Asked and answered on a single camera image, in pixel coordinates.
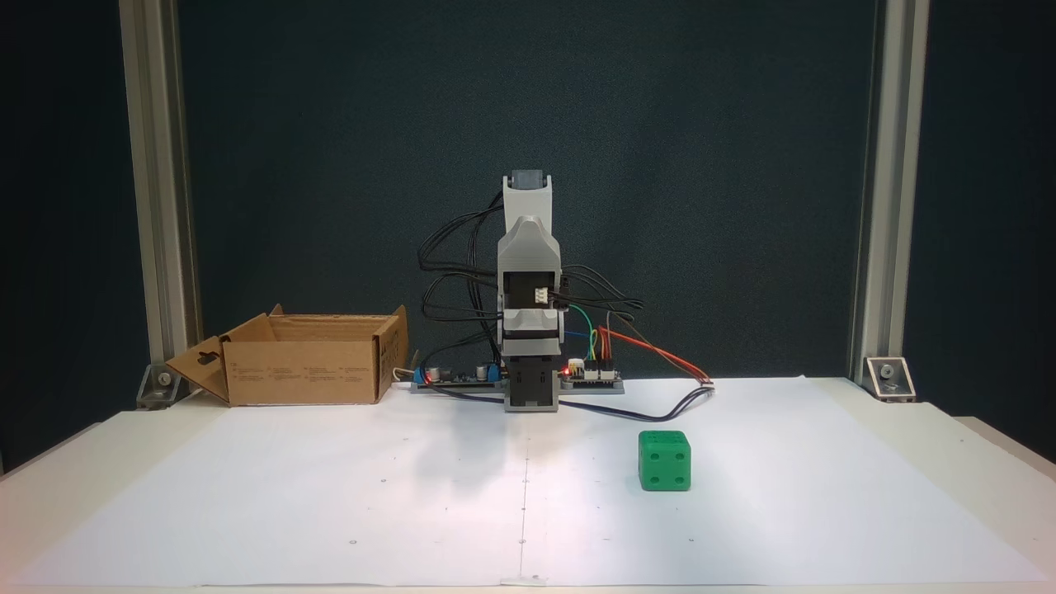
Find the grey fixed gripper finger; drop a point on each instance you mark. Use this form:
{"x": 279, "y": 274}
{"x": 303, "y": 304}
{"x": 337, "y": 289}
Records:
{"x": 528, "y": 247}

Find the green die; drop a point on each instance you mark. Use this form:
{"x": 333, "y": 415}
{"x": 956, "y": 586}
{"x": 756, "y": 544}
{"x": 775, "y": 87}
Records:
{"x": 664, "y": 462}

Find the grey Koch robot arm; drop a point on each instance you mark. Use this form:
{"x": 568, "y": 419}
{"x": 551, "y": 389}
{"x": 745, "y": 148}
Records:
{"x": 528, "y": 202}

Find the circuit board with blue terminals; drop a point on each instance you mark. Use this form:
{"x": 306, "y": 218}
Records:
{"x": 462, "y": 378}

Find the open cardboard box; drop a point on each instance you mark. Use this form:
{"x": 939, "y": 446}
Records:
{"x": 305, "y": 379}

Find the aluminium frame post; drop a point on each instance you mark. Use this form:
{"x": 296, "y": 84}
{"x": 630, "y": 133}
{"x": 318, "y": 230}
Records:
{"x": 891, "y": 206}
{"x": 157, "y": 206}

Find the metal corner bracket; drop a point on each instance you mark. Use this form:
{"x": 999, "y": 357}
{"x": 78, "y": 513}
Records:
{"x": 889, "y": 378}
{"x": 163, "y": 386}

